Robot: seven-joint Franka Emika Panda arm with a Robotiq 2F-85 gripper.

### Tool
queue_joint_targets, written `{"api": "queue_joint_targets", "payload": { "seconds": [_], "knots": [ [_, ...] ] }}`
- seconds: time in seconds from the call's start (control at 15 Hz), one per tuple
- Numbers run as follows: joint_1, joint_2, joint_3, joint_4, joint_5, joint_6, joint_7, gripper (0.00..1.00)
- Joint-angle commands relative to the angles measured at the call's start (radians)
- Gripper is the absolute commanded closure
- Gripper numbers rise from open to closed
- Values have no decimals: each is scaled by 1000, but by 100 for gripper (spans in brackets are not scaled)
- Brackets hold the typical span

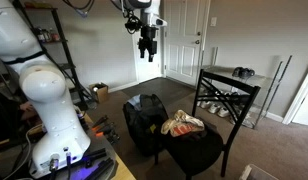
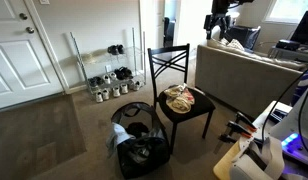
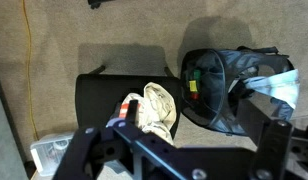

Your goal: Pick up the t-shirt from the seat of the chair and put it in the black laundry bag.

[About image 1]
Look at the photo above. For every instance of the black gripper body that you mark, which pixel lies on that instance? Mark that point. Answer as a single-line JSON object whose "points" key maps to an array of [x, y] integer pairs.
{"points": [[149, 38]]}

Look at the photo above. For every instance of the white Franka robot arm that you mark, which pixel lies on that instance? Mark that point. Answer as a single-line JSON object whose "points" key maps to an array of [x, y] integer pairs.
{"points": [[50, 100]]}

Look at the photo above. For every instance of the black mesh laundry bag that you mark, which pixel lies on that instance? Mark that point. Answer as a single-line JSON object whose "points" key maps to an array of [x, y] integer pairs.
{"points": [[144, 130]]}

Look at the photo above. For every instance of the black metal chair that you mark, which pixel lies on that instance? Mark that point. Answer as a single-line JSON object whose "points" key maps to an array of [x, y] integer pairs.
{"points": [[194, 151]]}

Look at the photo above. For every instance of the white panelled entry door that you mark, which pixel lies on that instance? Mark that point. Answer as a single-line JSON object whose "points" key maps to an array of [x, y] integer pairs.
{"points": [[184, 56]]}

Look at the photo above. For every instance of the open cardboard box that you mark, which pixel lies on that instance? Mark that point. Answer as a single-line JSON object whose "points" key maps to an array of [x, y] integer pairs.
{"points": [[102, 95]]}

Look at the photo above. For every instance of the yellow tag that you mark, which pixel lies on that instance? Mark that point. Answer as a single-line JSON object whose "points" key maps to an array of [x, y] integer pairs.
{"points": [[153, 128]]}

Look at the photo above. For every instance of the white sneaker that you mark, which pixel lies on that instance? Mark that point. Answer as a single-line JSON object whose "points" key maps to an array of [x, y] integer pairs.
{"points": [[205, 104], [214, 108], [223, 112]]}

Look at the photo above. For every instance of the black shoe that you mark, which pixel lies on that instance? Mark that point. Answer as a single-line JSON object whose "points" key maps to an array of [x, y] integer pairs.
{"points": [[248, 73], [237, 72]]}

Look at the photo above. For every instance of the red bottle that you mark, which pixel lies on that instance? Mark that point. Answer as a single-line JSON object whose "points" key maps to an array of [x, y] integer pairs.
{"points": [[54, 35]]}

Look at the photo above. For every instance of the black metal shelf unit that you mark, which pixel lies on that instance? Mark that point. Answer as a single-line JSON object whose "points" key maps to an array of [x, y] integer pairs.
{"points": [[58, 20]]}

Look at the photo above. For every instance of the dark bottle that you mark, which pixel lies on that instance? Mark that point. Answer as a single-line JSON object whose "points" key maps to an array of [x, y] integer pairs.
{"points": [[41, 36]]}

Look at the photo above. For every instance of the black aluminium bar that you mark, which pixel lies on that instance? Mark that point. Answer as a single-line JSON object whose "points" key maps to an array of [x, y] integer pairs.
{"points": [[102, 170], [95, 155]]}

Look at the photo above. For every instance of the clear plastic container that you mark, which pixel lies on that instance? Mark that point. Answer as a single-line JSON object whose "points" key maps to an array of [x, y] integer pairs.
{"points": [[257, 173]]}

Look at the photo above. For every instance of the white light switch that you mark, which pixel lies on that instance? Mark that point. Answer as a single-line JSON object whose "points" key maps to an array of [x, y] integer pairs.
{"points": [[213, 21]]}

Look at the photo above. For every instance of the white door with frame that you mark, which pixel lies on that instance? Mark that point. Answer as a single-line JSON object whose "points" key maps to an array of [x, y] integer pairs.
{"points": [[307, 106]]}

